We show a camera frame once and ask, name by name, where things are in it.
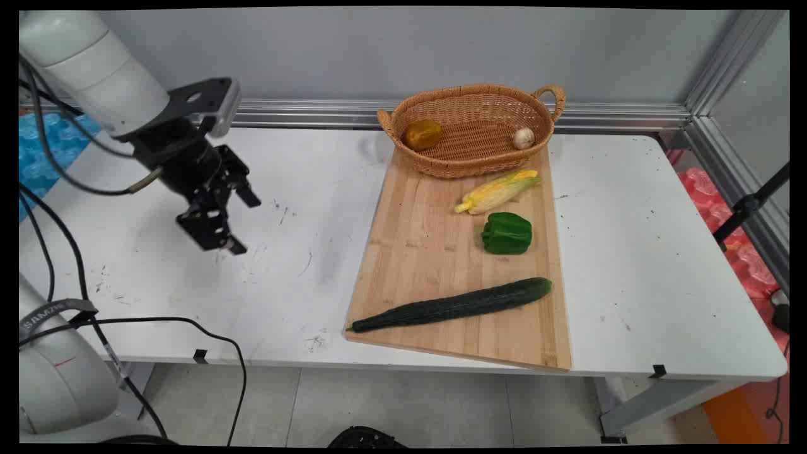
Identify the red foam floor mat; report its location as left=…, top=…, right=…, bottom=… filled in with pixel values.
left=667, top=148, right=790, bottom=357

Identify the grey metal table leg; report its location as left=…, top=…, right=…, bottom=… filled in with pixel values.
left=595, top=376, right=752, bottom=443

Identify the black tripod stand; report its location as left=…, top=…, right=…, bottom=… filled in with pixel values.
left=712, top=162, right=790, bottom=253

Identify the bamboo cutting board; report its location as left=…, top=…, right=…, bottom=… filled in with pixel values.
left=343, top=148, right=573, bottom=373

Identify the yellow corn cob with husk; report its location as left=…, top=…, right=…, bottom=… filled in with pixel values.
left=455, top=169, right=543, bottom=216

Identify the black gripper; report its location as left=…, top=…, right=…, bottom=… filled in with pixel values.
left=132, top=119, right=262, bottom=256

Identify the blue cloth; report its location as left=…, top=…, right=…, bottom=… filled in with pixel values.
left=19, top=112, right=103, bottom=223

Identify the long looping black cable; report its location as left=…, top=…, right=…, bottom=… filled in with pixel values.
left=19, top=316, right=248, bottom=446

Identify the orange floor mat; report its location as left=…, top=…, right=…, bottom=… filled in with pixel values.
left=702, top=377, right=790, bottom=446

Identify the black round object on floor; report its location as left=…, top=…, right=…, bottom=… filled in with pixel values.
left=327, top=426, right=409, bottom=449

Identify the yellow bell pepper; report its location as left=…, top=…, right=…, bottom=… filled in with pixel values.
left=403, top=119, right=443, bottom=152

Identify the green bell pepper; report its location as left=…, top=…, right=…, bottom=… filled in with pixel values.
left=481, top=212, right=534, bottom=255

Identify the long dark green cucumber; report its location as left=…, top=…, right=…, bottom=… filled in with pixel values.
left=345, top=277, right=554, bottom=334

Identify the grey velcro strap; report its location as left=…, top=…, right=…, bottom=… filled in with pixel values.
left=19, top=298, right=100, bottom=336

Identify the short aluminium side frame rail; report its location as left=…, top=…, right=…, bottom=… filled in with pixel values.
left=684, top=115, right=790, bottom=294

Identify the woven wicker basket with handles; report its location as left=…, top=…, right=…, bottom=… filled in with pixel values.
left=377, top=84, right=566, bottom=180

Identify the black cable along arm base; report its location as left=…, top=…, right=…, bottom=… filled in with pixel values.
left=19, top=186, right=170, bottom=441

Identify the upright aluminium frame post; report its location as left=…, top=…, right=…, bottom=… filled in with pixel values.
left=684, top=9, right=786, bottom=117

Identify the black cable to gripper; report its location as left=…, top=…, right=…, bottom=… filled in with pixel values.
left=19, top=57, right=166, bottom=197

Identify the long horizontal aluminium frame rail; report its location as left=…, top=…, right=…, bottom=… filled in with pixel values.
left=19, top=98, right=692, bottom=133

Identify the small black device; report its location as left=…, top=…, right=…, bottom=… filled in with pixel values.
left=770, top=289, right=790, bottom=335

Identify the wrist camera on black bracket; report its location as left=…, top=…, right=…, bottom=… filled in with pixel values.
left=126, top=77, right=242, bottom=143

